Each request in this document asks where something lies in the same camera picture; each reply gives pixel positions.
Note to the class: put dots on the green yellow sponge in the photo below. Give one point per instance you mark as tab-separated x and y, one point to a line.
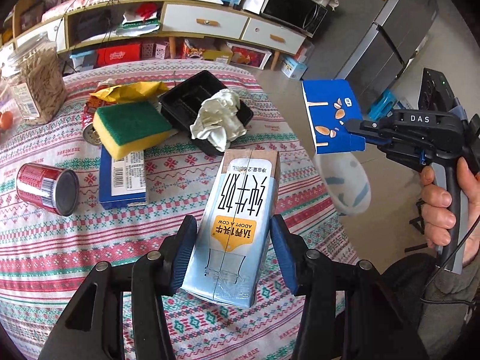
130	127

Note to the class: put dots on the colourful picture box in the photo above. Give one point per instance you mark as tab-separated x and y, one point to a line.
249	56

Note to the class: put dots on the red drink can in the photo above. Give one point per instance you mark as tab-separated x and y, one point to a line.
50	188

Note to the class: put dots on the yellow snack wrapper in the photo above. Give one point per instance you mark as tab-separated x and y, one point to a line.
140	91

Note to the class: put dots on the blue white flat box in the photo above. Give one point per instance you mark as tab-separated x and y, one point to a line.
122	183

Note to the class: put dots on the black plastic compartment tray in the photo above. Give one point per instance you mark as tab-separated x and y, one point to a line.
181	104

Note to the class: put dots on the person's right hand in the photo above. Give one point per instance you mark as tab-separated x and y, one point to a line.
439	220

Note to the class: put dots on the grey refrigerator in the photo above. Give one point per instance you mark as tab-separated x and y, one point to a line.
369	43

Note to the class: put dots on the blue almond snack box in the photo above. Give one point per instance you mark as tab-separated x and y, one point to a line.
329	105

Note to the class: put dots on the clear jar of sticks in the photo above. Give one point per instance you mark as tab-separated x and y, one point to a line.
35	80

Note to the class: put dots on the white blue carton on floor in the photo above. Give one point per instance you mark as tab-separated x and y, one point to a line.
291	68

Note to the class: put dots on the blue plastic stool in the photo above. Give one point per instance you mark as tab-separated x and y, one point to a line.
382	106

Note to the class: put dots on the red gift box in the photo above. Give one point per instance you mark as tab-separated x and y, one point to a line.
124	53

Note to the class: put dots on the white wood TV cabinet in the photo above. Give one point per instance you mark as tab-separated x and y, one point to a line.
178	19

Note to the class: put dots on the light blue milk carton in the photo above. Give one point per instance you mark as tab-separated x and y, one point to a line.
233	235

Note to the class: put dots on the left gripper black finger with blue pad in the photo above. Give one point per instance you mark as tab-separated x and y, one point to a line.
91	325
349	311

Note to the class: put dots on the patterned knit tablecloth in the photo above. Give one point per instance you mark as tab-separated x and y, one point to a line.
45	256

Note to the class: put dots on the white trash bin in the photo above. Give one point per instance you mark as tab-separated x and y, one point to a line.
346	182

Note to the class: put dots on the yellow cardboard box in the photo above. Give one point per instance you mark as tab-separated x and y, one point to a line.
216	55

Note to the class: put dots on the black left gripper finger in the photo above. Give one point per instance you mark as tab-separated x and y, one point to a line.
366	129

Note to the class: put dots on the black microwave oven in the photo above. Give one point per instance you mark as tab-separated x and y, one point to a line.
302	15

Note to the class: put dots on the white tissue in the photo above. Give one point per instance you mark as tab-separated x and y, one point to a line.
217	121

